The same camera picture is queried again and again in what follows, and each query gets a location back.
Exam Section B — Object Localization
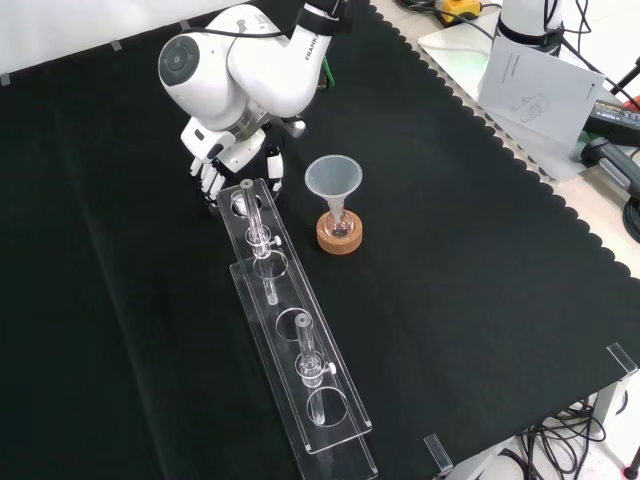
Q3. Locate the yellow stop button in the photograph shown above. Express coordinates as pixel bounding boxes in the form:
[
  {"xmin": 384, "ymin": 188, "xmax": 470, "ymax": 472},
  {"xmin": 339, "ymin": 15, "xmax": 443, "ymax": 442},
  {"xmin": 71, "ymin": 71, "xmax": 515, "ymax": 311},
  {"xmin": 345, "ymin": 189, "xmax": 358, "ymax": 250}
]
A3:
[{"xmin": 433, "ymin": 0, "xmax": 482, "ymax": 27}]

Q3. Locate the black tripod leg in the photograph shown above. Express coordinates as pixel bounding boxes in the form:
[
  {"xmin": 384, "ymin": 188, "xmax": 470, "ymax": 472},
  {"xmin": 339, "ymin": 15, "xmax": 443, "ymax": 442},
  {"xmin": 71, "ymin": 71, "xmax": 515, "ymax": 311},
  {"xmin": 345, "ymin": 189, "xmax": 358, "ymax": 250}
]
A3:
[{"xmin": 608, "ymin": 53, "xmax": 640, "ymax": 110}]

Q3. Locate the white paper booklet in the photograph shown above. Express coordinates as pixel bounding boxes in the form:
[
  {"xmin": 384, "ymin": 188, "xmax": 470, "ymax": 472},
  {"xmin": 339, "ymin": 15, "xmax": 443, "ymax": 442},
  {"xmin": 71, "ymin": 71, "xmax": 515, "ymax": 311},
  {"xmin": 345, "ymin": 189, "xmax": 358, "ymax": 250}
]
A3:
[{"xmin": 477, "ymin": 37, "xmax": 607, "ymax": 147}]

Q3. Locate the black power adapter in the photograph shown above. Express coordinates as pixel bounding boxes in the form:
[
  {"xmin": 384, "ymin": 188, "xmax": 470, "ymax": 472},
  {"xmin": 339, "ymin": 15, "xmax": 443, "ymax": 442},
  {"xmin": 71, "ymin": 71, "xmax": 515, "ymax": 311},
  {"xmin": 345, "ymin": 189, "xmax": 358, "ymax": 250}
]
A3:
[{"xmin": 585, "ymin": 98, "xmax": 640, "ymax": 148}]

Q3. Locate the pale board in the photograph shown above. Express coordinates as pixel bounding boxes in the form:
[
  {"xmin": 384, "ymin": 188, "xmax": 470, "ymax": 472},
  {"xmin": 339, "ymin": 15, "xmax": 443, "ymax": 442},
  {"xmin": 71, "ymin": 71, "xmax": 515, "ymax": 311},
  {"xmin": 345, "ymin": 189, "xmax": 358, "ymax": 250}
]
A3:
[{"xmin": 416, "ymin": 22, "xmax": 595, "ymax": 183}]

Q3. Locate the translucent plastic funnel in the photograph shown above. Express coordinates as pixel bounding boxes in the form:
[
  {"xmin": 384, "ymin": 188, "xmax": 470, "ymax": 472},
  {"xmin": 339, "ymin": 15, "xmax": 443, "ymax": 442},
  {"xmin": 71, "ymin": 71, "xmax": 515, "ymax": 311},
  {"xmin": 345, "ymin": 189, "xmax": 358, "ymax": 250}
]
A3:
[{"xmin": 304, "ymin": 155, "xmax": 364, "ymax": 221}]

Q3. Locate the clear acrylic cloth clamp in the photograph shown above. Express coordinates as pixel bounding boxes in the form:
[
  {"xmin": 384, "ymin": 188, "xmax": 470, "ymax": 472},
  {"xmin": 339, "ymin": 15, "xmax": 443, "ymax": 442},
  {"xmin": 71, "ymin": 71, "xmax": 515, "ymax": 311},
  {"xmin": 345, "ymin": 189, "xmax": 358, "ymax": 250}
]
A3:
[
  {"xmin": 606, "ymin": 342, "xmax": 639, "ymax": 377},
  {"xmin": 423, "ymin": 433, "xmax": 455, "ymax": 477}
]

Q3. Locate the cork ring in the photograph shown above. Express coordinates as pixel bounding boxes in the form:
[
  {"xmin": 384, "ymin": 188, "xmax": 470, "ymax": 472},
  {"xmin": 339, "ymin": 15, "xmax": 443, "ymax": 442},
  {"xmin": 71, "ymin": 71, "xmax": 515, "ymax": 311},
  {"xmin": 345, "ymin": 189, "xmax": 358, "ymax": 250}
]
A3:
[{"xmin": 315, "ymin": 212, "xmax": 365, "ymax": 256}]

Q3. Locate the round-bottom glass flask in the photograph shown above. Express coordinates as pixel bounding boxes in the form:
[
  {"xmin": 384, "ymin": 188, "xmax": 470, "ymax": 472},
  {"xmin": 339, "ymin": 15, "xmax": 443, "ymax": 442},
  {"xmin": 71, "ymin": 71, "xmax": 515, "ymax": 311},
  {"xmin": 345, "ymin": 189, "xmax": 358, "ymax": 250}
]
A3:
[{"xmin": 323, "ymin": 207, "xmax": 355, "ymax": 240}]

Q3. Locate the black cable bundle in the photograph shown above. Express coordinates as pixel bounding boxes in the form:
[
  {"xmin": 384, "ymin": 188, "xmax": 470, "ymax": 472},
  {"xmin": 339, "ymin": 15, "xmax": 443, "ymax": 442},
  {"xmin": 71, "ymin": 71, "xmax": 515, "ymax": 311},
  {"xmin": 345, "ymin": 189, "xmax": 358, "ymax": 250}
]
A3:
[{"xmin": 514, "ymin": 397, "xmax": 640, "ymax": 480}]

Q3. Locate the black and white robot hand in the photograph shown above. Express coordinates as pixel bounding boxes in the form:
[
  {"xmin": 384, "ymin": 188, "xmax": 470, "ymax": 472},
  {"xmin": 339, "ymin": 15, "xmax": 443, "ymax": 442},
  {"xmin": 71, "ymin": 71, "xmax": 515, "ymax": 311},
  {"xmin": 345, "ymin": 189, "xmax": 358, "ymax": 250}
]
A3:
[{"xmin": 179, "ymin": 117, "xmax": 286, "ymax": 212}]

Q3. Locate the black cloth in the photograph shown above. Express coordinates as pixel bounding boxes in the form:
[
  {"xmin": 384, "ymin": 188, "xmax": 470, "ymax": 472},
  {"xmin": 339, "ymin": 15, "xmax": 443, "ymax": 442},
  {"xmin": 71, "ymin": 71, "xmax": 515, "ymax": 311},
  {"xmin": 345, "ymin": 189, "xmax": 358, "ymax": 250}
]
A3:
[{"xmin": 0, "ymin": 0, "xmax": 640, "ymax": 480}]

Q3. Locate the black stop button cable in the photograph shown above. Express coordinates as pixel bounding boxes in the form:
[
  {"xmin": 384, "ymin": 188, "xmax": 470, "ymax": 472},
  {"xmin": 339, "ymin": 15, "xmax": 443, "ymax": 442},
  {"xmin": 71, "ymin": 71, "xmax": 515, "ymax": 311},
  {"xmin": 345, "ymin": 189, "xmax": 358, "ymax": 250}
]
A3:
[{"xmin": 434, "ymin": 2, "xmax": 504, "ymax": 44}]

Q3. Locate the clear funnel stand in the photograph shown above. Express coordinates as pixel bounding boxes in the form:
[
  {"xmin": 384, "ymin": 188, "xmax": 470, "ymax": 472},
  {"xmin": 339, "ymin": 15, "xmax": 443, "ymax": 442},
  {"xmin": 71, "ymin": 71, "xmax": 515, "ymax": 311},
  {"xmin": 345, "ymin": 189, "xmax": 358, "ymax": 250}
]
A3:
[{"xmin": 213, "ymin": 177, "xmax": 380, "ymax": 480}]

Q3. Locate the grey and black device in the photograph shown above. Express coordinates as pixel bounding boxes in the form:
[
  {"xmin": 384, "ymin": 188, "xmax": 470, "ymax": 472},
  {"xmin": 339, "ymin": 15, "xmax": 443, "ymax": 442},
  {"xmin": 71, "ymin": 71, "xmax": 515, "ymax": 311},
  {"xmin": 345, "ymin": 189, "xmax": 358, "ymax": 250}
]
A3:
[{"xmin": 579, "ymin": 137, "xmax": 640, "ymax": 195}]

